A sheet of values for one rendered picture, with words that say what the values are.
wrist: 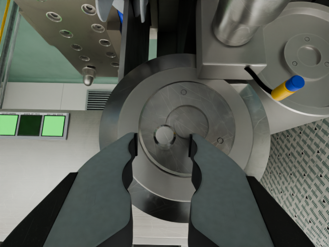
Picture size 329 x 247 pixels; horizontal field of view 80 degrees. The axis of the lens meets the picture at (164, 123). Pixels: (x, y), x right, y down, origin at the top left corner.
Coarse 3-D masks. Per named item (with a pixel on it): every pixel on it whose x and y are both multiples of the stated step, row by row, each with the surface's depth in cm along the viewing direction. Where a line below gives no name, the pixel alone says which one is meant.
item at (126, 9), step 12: (132, 12) 23; (132, 24) 24; (144, 24) 36; (132, 36) 24; (144, 36) 37; (120, 48) 20; (132, 48) 24; (144, 48) 37; (120, 60) 20; (132, 60) 24; (144, 60) 38; (120, 72) 19
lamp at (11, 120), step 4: (0, 116) 51; (4, 116) 51; (8, 116) 51; (12, 116) 51; (16, 116) 51; (0, 120) 50; (4, 120) 50; (8, 120) 50; (12, 120) 50; (16, 120) 50; (0, 124) 50; (4, 124) 50; (8, 124) 50; (12, 124) 50; (0, 128) 50; (4, 128) 50; (8, 128) 50; (12, 128) 50; (0, 132) 50; (4, 132) 50; (8, 132) 50; (12, 132) 50
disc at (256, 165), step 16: (144, 64) 18; (160, 64) 18; (176, 64) 18; (192, 64) 18; (128, 80) 18; (240, 80) 18; (112, 96) 18; (240, 96) 18; (256, 96) 18; (112, 112) 17; (256, 112) 17; (112, 128) 17; (256, 128) 17; (256, 144) 17; (256, 160) 16; (256, 176) 16; (144, 192) 16; (144, 208) 16; (160, 208) 16; (176, 208) 16
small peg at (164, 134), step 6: (162, 126) 12; (168, 126) 12; (156, 132) 12; (162, 132) 12; (168, 132) 12; (174, 132) 12; (156, 138) 12; (162, 138) 12; (168, 138) 12; (174, 138) 12; (156, 144) 13; (162, 144) 12; (168, 144) 12
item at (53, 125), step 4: (48, 116) 51; (52, 116) 51; (56, 116) 51; (60, 116) 51; (48, 120) 50; (52, 120) 50; (56, 120) 50; (60, 120) 50; (44, 124) 50; (48, 124) 50; (52, 124) 50; (56, 124) 50; (60, 124) 50; (44, 128) 50; (48, 128) 50; (52, 128) 50; (56, 128) 50; (60, 128) 50; (44, 132) 50; (48, 132) 50; (52, 132) 50; (56, 132) 50; (60, 132) 50
